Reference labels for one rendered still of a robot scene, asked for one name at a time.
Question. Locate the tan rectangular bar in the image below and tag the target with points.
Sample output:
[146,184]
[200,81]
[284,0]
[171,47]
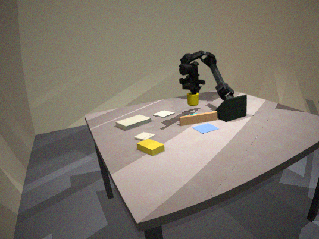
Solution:
[198,118]

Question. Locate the yellow cup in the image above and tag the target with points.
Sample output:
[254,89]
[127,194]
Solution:
[192,100]

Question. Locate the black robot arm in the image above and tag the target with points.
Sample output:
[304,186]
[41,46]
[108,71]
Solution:
[186,67]

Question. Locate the yellow rectangular block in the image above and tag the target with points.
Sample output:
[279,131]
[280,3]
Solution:
[150,147]

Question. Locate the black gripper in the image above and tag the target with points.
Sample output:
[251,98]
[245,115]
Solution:
[194,82]

